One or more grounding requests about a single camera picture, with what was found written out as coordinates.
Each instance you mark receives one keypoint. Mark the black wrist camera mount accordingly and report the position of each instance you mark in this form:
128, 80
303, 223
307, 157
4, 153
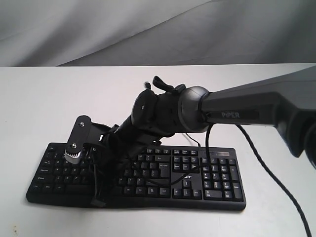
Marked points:
85, 134

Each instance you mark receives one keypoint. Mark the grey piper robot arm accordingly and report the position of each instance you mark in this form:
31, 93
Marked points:
287, 103

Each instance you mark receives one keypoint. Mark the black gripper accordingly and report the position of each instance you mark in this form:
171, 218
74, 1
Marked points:
115, 148

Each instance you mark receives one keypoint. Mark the black acer keyboard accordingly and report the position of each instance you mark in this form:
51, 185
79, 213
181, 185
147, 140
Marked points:
160, 177

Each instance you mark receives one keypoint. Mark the grey backdrop curtain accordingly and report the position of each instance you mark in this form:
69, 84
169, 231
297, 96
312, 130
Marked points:
156, 32

